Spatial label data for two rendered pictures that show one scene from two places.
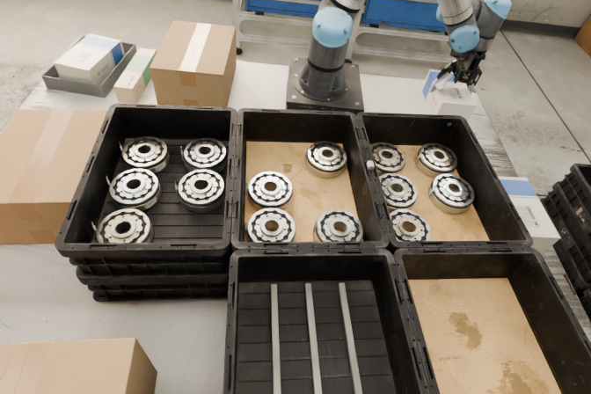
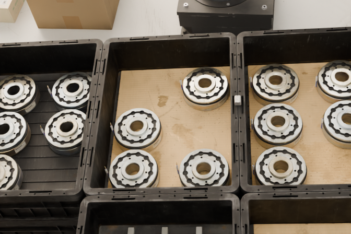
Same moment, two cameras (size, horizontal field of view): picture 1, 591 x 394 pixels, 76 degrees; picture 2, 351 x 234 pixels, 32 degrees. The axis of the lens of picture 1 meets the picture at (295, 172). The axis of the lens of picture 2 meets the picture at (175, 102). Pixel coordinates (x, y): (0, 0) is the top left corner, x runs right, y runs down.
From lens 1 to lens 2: 0.54 m
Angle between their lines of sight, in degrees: 15
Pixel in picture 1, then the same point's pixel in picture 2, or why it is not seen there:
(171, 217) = (39, 161)
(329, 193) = (204, 129)
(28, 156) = not seen: outside the picture
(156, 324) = not seen: outside the picture
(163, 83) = (37, 2)
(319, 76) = not seen: outside the picture
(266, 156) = (141, 88)
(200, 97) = (81, 12)
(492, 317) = not seen: outside the picture
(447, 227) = (335, 165)
